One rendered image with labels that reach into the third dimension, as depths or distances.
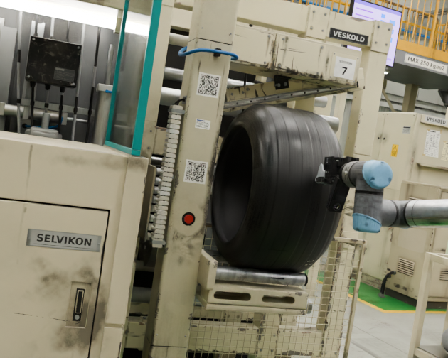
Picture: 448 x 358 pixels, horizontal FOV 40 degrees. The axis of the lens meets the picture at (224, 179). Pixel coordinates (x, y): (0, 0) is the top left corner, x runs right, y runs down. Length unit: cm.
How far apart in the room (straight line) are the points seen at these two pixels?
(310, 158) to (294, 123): 14
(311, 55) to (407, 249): 443
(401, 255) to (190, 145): 491
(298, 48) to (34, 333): 154
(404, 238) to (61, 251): 562
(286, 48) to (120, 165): 126
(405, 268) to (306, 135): 476
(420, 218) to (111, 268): 82
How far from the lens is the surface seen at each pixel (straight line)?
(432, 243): 646
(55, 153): 129
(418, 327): 458
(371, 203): 165
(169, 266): 206
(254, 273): 207
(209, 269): 198
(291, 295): 212
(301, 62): 244
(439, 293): 668
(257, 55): 238
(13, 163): 130
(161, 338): 213
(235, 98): 248
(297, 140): 198
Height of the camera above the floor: 132
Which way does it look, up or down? 3 degrees down
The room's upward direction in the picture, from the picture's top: 9 degrees clockwise
